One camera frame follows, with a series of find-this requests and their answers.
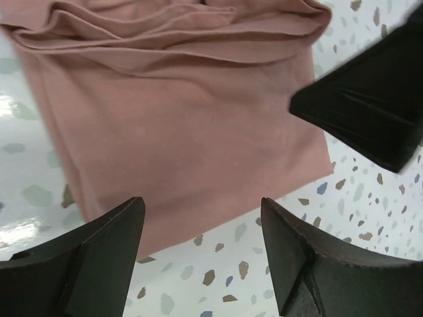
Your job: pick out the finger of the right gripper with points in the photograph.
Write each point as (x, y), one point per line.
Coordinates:
(373, 103)

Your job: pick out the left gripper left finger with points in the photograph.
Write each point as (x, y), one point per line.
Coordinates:
(84, 272)

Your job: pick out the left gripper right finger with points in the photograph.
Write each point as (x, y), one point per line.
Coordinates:
(316, 274)

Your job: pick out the pink printed t shirt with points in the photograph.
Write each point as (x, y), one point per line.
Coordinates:
(182, 103)

